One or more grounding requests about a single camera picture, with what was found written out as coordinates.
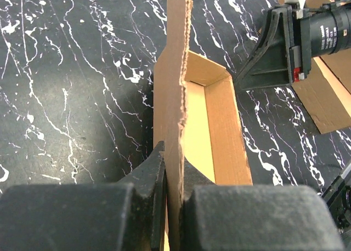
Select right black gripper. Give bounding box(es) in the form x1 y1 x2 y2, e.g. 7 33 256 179
234 3 350 90

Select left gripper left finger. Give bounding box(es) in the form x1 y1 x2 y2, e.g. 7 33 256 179
1 142 166 250

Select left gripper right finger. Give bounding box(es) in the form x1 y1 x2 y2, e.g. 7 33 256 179
180 161 346 250

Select flat brown cardboard box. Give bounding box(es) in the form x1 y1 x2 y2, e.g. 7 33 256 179
257 0 351 135

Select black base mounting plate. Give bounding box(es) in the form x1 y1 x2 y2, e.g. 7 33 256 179
322 162 350 246

